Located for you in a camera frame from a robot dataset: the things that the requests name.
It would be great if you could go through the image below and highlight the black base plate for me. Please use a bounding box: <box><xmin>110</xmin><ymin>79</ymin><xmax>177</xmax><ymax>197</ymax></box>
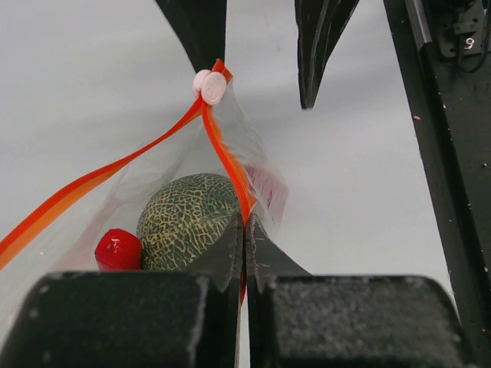
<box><xmin>384</xmin><ymin>1</ymin><xmax>490</xmax><ymax>367</ymax></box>

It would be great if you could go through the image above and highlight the red apple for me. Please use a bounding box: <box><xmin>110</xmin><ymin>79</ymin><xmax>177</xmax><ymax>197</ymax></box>
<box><xmin>245</xmin><ymin>166</ymin><xmax>288</xmax><ymax>226</ymax></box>

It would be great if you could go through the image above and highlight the clear zip bag orange zipper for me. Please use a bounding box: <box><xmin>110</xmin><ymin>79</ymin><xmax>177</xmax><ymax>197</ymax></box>
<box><xmin>1</xmin><ymin>60</ymin><xmax>287</xmax><ymax>319</ymax></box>

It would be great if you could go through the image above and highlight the green netted melon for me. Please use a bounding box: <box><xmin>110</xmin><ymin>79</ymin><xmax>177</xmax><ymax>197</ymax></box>
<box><xmin>137</xmin><ymin>173</ymin><xmax>240</xmax><ymax>271</ymax></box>

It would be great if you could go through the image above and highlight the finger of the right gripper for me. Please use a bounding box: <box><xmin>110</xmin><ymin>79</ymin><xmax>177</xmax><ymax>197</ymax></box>
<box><xmin>156</xmin><ymin>0</ymin><xmax>227</xmax><ymax>72</ymax></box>
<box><xmin>295</xmin><ymin>0</ymin><xmax>358</xmax><ymax>110</ymax></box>

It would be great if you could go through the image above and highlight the red chili pepper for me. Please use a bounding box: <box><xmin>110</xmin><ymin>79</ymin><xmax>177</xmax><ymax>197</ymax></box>
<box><xmin>94</xmin><ymin>228</ymin><xmax>142</xmax><ymax>271</ymax></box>

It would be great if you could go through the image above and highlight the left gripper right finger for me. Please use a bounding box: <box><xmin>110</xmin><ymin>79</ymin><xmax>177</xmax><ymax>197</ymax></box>
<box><xmin>245</xmin><ymin>215</ymin><xmax>472</xmax><ymax>367</ymax></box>

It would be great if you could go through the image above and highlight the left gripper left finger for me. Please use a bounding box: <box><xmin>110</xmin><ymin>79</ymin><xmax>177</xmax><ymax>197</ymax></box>
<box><xmin>1</xmin><ymin>215</ymin><xmax>244</xmax><ymax>367</ymax></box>

